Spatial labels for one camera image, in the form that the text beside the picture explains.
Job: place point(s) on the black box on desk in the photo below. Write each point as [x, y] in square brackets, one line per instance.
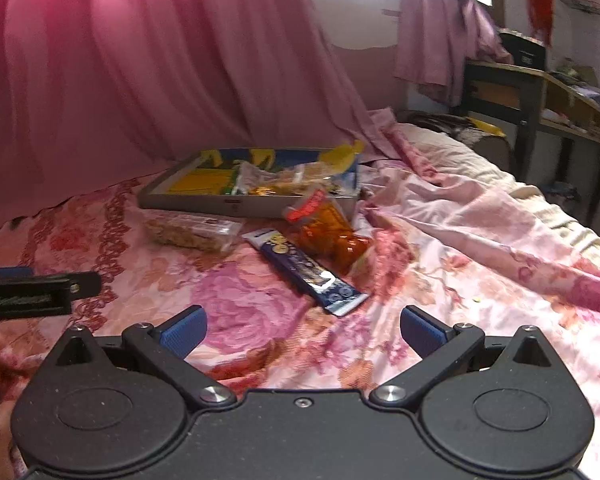
[525, 51]

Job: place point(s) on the large pink curtain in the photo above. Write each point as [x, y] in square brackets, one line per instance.
[94, 92]

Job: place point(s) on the dark wooden desk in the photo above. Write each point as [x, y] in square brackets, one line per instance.
[535, 102]

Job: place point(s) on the orange snack bag red top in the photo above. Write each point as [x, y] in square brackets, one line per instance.
[324, 231]

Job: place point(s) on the cream pillow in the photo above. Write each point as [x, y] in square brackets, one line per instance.
[452, 157]

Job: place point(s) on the black mesh fan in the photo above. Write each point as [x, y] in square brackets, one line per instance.
[485, 139]

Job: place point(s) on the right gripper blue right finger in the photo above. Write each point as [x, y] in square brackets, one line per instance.
[445, 351]

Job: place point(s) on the clear pack of nut bars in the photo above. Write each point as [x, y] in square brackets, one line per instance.
[214, 234]

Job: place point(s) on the pink floral bed sheet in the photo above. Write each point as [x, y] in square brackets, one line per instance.
[448, 244]

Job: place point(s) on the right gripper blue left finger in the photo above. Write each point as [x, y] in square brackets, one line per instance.
[161, 351]

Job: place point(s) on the yellow crinkled snack bag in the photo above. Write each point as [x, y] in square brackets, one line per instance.
[322, 175]

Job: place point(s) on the clear candy bag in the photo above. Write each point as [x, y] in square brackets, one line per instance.
[252, 180]

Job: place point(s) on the dark blue snack stick pack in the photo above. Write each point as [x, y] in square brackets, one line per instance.
[330, 292]

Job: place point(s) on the small mauve curtain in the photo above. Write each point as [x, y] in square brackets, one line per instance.
[435, 40]

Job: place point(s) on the grey tray with corn print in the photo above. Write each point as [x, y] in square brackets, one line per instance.
[204, 182]

